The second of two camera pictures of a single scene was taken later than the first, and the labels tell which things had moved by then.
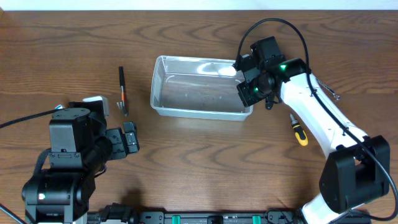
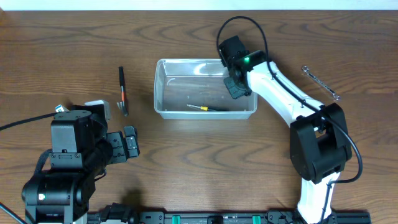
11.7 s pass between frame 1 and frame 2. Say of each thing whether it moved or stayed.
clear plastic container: stayed
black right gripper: moved
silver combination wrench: stayed
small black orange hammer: stayed
